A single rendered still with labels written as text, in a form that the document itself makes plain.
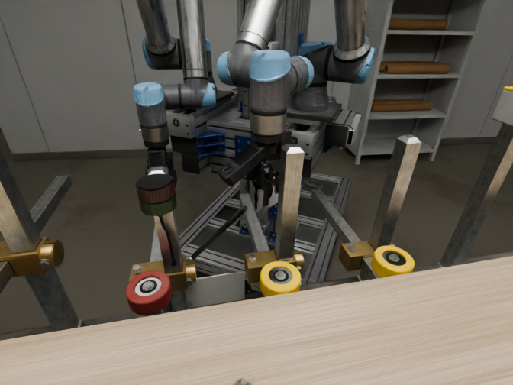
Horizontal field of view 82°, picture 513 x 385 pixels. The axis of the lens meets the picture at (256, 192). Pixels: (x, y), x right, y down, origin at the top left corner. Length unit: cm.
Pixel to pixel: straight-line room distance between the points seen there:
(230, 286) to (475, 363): 49
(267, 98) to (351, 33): 50
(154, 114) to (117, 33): 242
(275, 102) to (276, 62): 7
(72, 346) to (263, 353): 29
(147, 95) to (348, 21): 60
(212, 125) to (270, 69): 81
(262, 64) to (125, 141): 300
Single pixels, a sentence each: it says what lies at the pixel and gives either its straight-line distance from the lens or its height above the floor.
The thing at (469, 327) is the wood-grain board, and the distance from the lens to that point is 65.
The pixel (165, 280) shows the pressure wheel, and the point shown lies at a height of 91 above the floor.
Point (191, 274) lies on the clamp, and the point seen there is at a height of 86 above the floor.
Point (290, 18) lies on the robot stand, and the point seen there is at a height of 133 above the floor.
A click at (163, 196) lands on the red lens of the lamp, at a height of 109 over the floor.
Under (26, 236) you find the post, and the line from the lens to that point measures 66.
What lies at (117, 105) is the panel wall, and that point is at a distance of 339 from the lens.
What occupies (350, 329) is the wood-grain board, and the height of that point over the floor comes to 90.
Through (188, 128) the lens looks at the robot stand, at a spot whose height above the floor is 95.
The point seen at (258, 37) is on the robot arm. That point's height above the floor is 130.
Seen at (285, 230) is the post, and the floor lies 95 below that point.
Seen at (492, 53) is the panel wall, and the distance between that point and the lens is 434.
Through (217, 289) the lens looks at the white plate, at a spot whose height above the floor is 75.
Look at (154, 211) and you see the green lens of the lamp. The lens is 51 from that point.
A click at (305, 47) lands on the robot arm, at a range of 115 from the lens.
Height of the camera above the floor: 134
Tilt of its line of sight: 31 degrees down
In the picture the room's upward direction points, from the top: 1 degrees clockwise
